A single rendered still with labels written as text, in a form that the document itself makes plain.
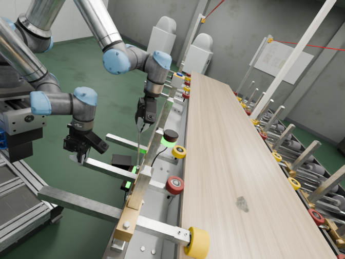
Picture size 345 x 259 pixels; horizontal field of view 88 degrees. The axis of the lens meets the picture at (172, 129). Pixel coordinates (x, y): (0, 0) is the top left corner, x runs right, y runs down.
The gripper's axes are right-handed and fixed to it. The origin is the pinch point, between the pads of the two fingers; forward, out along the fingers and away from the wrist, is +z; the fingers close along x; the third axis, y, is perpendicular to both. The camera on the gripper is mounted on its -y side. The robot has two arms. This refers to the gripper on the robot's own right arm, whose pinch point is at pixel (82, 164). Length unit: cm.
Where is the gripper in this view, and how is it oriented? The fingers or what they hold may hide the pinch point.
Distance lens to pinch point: 90.4
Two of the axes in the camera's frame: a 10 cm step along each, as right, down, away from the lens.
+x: -1.1, 4.9, -8.7
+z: -3.4, 8.0, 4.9
